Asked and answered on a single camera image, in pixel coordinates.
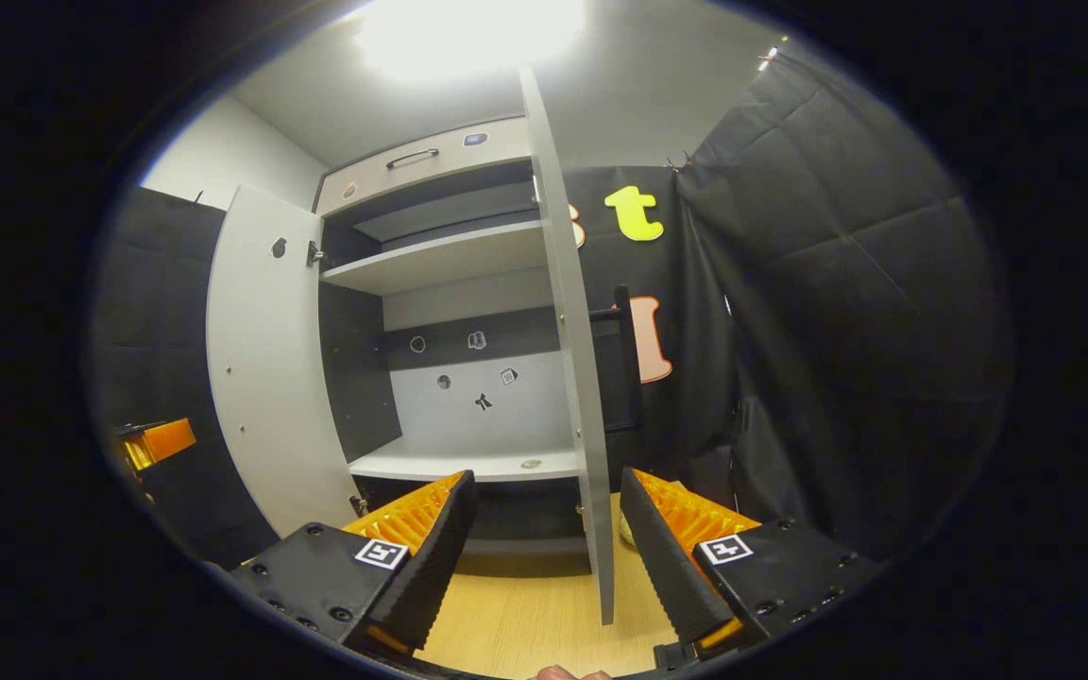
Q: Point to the grey cabinet drawer front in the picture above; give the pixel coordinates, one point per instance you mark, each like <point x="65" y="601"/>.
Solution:
<point x="468" y="165"/>

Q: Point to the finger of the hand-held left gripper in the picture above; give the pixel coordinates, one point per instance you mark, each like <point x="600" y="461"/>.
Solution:
<point x="169" y="439"/>

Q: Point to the grey cabinet door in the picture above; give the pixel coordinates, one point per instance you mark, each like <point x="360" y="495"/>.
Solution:
<point x="270" y="378"/>
<point x="586" y="425"/>

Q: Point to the grey double-door shoe cabinet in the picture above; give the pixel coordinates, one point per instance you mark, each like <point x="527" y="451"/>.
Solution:
<point x="468" y="255"/>

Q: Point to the large ceiling light panel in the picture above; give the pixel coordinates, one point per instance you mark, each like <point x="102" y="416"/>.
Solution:
<point x="468" y="33"/>

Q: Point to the black backdrop cloth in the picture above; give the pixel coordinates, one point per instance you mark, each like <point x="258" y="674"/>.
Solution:
<point x="837" y="331"/>

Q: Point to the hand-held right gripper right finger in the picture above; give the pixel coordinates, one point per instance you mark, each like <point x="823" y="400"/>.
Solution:
<point x="662" y="567"/>

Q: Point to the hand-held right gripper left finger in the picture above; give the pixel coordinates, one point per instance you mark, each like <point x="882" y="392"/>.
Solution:
<point x="431" y="557"/>

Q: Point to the yellow sponge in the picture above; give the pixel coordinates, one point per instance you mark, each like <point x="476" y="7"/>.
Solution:
<point x="625" y="534"/>

